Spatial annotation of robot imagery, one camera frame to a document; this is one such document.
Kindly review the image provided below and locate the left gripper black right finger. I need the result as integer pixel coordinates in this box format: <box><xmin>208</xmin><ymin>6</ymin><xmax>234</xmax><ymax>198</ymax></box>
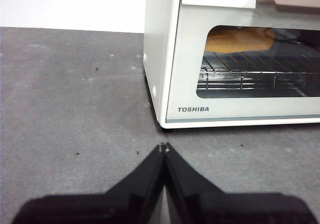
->
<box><xmin>163</xmin><ymin>142</ymin><xmax>318</xmax><ymax>224</ymax></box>

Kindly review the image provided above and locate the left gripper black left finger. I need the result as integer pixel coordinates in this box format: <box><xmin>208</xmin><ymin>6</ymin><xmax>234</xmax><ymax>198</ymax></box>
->
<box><xmin>11</xmin><ymin>143</ymin><xmax>166</xmax><ymax>224</ymax></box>

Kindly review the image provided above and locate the glass-windowed cream oven door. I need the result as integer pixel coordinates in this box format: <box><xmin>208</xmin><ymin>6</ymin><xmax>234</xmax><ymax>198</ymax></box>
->
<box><xmin>164</xmin><ymin>0</ymin><xmax>320</xmax><ymax>124</ymax></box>

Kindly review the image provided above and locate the yellow corn cob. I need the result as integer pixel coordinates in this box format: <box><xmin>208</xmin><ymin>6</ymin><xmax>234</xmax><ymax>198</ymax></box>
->
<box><xmin>204</xmin><ymin>26</ymin><xmax>276</xmax><ymax>54</ymax></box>

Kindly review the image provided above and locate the taupe oven door handle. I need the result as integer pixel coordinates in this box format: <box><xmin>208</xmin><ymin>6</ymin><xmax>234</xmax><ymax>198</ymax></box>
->
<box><xmin>256</xmin><ymin>0</ymin><xmax>320</xmax><ymax>12</ymax></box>

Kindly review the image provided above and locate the cream Toshiba toaster oven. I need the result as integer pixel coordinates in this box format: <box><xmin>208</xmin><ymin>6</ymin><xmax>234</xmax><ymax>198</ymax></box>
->
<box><xmin>143</xmin><ymin>0</ymin><xmax>320</xmax><ymax>132</ymax></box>

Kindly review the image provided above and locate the metal heater guard grille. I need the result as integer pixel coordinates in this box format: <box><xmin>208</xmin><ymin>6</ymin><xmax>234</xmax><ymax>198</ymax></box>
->
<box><xmin>196</xmin><ymin>73</ymin><xmax>311</xmax><ymax>91</ymax></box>

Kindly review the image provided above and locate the metal wire oven rack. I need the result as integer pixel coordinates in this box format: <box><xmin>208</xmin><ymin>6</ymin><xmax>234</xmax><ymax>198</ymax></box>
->
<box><xmin>198</xmin><ymin>53</ymin><xmax>320</xmax><ymax>76</ymax></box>

